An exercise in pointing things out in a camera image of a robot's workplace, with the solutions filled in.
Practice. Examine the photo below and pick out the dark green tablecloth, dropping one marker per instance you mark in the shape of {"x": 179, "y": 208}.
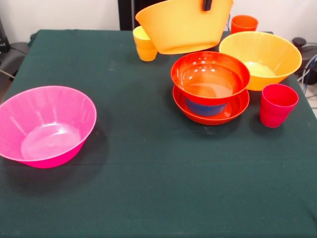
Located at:
{"x": 158, "y": 186}

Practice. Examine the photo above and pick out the orange plastic cup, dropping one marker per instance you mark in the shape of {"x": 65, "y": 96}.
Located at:
{"x": 244, "y": 24}

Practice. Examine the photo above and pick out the light blue translucent bowl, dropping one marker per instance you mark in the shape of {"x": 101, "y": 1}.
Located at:
{"x": 205, "y": 110}

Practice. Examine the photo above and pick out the crimson plastic cup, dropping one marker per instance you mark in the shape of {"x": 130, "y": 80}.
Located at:
{"x": 275, "y": 111}

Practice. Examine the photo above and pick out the large pink plastic bowl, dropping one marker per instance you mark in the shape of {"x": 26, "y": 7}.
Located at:
{"x": 49, "y": 111}

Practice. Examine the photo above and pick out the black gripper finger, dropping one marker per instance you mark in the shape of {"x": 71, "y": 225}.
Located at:
{"x": 207, "y": 5}

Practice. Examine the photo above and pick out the yellow plastic cup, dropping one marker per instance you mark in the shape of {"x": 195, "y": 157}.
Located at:
{"x": 144, "y": 50}

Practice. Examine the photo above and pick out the black chair base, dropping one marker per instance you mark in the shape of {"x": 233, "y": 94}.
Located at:
{"x": 299, "y": 41}
{"x": 15, "y": 54}

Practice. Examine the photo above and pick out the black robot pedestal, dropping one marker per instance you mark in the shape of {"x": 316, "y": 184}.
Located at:
{"x": 126, "y": 15}

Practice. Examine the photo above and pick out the large orange plastic bowl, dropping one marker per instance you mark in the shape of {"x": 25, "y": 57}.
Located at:
{"x": 180, "y": 27}
{"x": 284, "y": 57}

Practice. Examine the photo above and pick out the red plastic bowl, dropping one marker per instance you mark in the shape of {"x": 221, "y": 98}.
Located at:
{"x": 210, "y": 81}
{"x": 237, "y": 109}

